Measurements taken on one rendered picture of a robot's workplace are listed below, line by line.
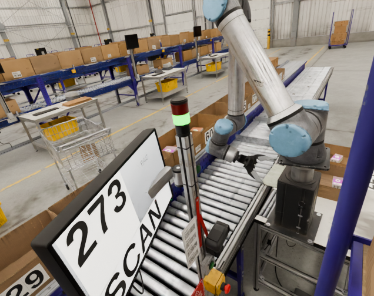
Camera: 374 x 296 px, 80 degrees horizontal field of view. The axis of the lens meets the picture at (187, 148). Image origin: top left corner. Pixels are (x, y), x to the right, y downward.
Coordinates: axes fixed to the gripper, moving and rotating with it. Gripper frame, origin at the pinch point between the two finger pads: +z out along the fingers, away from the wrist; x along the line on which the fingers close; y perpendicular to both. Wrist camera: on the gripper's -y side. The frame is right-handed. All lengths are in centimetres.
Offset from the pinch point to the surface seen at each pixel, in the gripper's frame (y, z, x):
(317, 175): 4.9, 22.3, -8.1
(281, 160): -7.1, 1.4, -7.4
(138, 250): -64, -33, 38
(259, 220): 21.7, 8.7, 29.4
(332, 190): 34, 43, -6
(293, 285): 69, 59, 71
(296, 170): -2.2, 10.2, -6.0
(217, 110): 138, -63, -46
